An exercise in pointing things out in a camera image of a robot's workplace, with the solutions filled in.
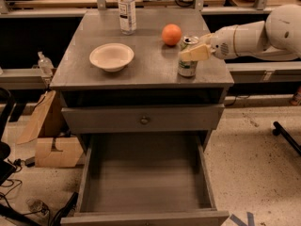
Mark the brown cardboard box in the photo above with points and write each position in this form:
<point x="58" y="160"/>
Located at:
<point x="54" y="147"/>

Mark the black office chair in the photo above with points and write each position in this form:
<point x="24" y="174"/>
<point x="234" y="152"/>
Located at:
<point x="7" y="103"/>

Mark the white paper bowl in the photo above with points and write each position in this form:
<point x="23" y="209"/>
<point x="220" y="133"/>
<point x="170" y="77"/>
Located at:
<point x="111" y="57"/>

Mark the clear plastic water bottle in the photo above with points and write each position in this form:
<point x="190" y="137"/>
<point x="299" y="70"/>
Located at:
<point x="127" y="18"/>

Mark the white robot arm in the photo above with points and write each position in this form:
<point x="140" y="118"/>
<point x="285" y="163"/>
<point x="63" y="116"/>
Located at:
<point x="278" y="38"/>

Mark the orange fruit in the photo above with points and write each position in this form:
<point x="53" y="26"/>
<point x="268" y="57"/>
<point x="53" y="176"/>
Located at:
<point x="171" y="34"/>

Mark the open grey middle drawer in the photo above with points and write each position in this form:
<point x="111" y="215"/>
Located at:
<point x="145" y="179"/>

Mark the green 7up soda can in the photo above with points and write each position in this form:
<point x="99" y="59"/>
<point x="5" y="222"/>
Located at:
<point x="187" y="68"/>

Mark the grey wooden drawer cabinet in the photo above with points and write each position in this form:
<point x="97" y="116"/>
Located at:
<point x="151" y="78"/>

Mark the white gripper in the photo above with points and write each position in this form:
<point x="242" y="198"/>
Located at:
<point x="222" y="45"/>

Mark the clear sanitizer pump bottle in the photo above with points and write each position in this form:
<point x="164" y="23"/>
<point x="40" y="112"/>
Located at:
<point x="45" y="64"/>

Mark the closed grey top drawer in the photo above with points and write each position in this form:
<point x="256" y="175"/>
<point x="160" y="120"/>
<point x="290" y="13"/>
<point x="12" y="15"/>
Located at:
<point x="149" y="118"/>

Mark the black chair leg with caster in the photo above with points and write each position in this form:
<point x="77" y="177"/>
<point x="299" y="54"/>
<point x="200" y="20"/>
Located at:
<point x="280" y="130"/>

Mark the round metal drawer knob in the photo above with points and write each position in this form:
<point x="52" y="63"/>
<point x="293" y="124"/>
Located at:
<point x="144" y="120"/>

